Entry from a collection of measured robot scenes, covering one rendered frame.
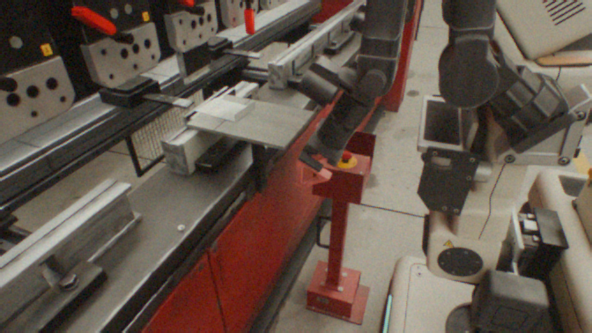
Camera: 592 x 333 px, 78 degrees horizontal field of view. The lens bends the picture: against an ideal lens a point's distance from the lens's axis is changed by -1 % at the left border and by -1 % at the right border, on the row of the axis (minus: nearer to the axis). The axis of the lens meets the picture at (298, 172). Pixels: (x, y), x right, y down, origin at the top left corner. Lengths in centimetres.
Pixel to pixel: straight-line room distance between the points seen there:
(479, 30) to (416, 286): 109
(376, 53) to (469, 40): 12
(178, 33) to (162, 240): 43
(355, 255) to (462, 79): 144
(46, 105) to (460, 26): 59
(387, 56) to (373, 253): 146
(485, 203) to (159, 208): 73
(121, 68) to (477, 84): 58
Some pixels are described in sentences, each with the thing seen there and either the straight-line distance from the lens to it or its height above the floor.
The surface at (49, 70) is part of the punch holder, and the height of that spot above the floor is 124.
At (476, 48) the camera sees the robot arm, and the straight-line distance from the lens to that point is 55.
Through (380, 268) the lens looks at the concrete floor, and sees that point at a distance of 187.
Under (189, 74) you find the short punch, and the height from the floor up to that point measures 110.
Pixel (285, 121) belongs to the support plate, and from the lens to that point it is 90.
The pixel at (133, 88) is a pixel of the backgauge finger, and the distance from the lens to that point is 110.
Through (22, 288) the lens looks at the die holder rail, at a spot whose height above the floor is 94.
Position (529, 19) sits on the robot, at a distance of 71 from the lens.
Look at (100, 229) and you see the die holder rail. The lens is 81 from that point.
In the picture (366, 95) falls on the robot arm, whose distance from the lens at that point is 59.
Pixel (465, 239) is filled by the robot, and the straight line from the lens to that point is 95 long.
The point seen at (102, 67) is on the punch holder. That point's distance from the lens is 70.
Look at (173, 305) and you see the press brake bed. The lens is 87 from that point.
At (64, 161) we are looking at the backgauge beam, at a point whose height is 93.
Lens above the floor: 144
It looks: 37 degrees down
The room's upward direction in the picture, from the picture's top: straight up
